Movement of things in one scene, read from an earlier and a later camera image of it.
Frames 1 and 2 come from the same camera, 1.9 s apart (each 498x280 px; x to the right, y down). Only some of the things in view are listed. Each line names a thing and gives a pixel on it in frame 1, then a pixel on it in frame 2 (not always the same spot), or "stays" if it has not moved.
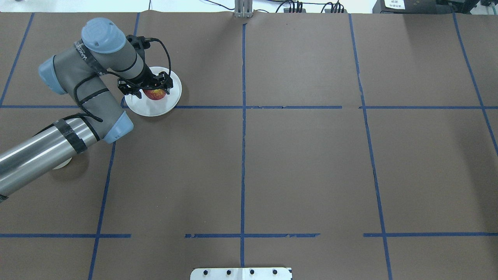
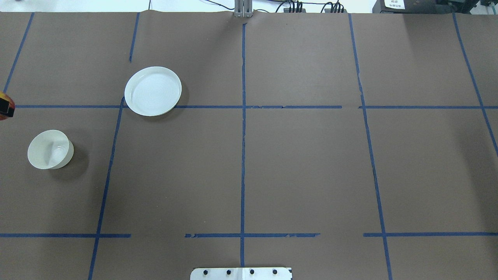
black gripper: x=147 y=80 → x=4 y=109
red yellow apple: x=155 y=94 → x=11 y=104
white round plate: x=147 y=107 stays
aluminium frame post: x=243 y=9 stays
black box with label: x=412 y=6 stays
